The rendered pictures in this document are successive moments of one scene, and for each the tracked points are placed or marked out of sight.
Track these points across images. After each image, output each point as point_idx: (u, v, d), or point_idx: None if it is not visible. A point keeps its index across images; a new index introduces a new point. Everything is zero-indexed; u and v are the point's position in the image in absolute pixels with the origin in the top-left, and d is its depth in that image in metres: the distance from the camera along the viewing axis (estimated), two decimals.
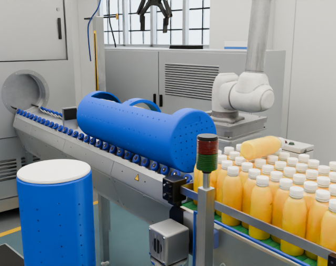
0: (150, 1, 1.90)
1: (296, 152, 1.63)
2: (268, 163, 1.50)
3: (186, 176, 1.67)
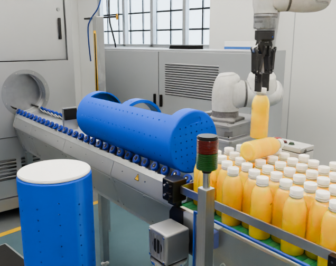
0: None
1: (296, 152, 1.63)
2: (268, 163, 1.50)
3: (186, 176, 1.67)
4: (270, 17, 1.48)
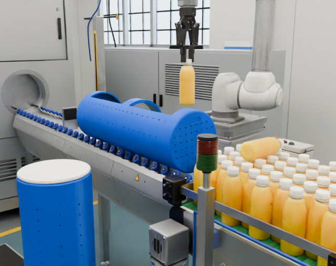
0: None
1: (296, 152, 1.63)
2: (268, 163, 1.50)
3: (186, 176, 1.67)
4: None
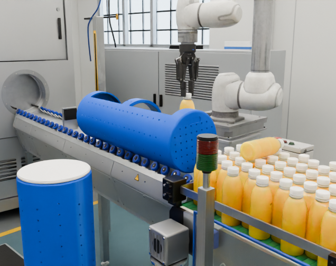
0: None
1: (296, 152, 1.63)
2: (268, 163, 1.50)
3: (186, 176, 1.67)
4: (189, 33, 1.73)
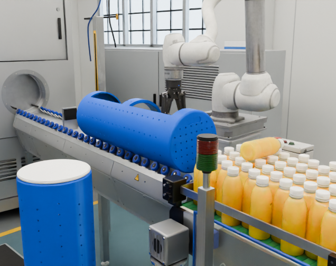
0: None
1: (296, 152, 1.63)
2: (268, 163, 1.50)
3: (186, 176, 1.67)
4: (175, 70, 1.84)
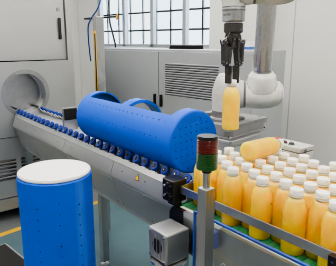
0: None
1: (296, 152, 1.63)
2: (268, 163, 1.50)
3: (186, 176, 1.67)
4: (238, 10, 1.52)
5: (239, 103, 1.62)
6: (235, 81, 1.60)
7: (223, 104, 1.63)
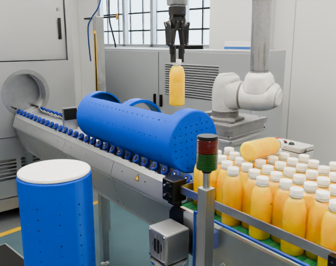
0: None
1: (296, 152, 1.63)
2: (268, 163, 1.50)
3: (186, 176, 1.67)
4: None
5: (184, 81, 1.76)
6: (180, 60, 1.74)
7: (169, 82, 1.77)
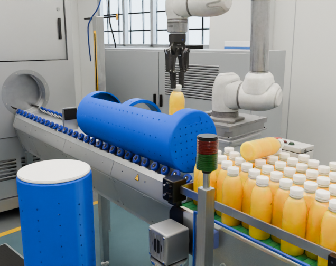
0: None
1: (296, 152, 1.63)
2: (268, 163, 1.50)
3: (186, 176, 1.67)
4: (179, 22, 1.68)
5: (184, 106, 1.79)
6: (180, 86, 1.77)
7: (169, 107, 1.80)
